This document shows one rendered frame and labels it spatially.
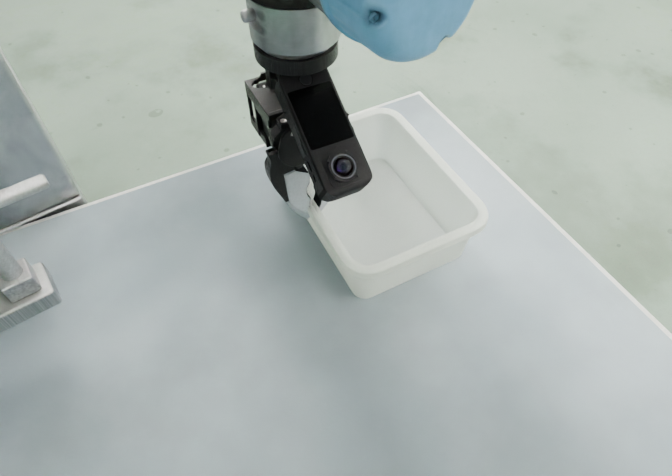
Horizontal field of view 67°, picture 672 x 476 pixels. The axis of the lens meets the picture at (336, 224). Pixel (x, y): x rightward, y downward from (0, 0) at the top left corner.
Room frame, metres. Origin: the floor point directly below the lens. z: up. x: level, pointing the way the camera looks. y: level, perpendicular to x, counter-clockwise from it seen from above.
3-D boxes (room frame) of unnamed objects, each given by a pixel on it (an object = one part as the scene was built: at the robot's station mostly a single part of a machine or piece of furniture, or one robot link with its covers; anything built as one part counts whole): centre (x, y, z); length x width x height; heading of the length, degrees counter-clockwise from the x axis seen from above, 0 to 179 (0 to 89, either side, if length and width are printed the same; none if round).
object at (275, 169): (0.36, 0.05, 0.89); 0.05 x 0.02 x 0.09; 117
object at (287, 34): (0.39, 0.04, 1.03); 0.08 x 0.08 x 0.05
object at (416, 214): (0.40, -0.04, 0.78); 0.22 x 0.17 x 0.09; 27
